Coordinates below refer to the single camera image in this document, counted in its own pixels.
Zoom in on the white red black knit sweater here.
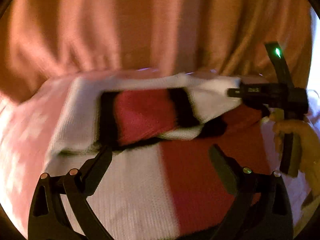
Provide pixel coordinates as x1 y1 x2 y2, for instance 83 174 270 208
44 74 271 239

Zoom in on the person's right hand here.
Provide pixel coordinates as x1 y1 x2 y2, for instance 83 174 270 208
269 112 319 209

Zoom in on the pink white patterned bedsheet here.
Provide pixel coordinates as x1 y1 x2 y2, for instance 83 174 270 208
0 67 320 239

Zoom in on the orange satin curtain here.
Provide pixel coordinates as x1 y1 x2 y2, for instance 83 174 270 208
1 0 312 103

